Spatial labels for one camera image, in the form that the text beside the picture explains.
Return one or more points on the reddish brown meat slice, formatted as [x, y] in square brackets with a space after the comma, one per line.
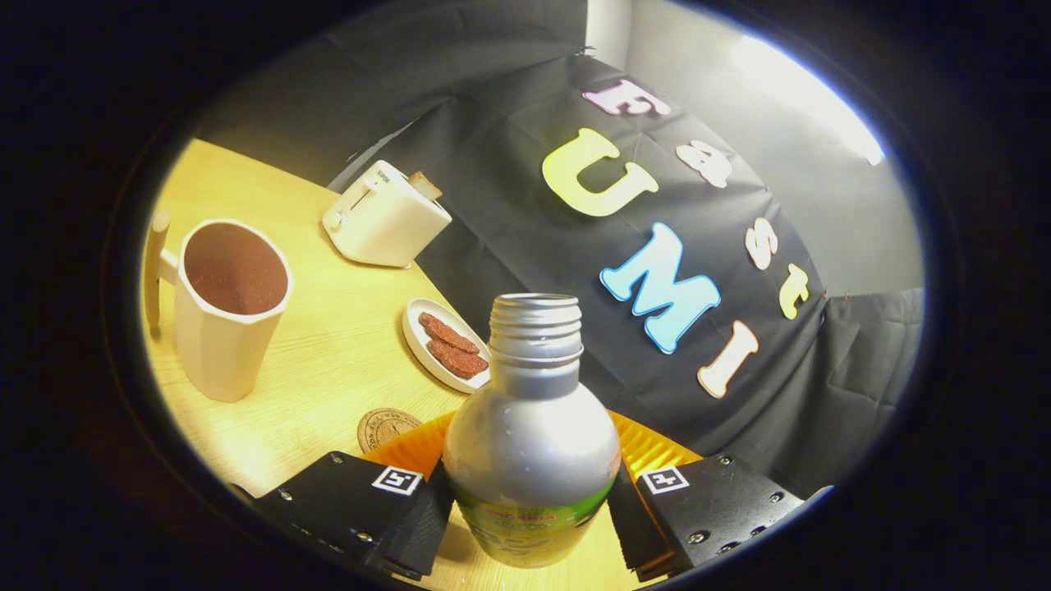
[447, 332]
[460, 361]

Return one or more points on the round cork coaster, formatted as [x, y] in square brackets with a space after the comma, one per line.
[386, 427]

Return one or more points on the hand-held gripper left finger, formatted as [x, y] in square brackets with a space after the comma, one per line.
[345, 501]

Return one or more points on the black backdrop cloth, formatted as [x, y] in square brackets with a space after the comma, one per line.
[509, 246]

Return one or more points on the wooden table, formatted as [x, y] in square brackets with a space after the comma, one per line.
[328, 353]

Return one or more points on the toast slice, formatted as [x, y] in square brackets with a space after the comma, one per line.
[425, 185]

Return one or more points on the white oval plate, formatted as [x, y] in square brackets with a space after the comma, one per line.
[420, 349]

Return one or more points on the silver bottle with green label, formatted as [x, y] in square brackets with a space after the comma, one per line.
[534, 443]

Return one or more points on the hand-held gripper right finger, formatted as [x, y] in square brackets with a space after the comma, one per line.
[722, 505]

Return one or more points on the cream toaster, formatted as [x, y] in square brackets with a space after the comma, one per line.
[386, 222]

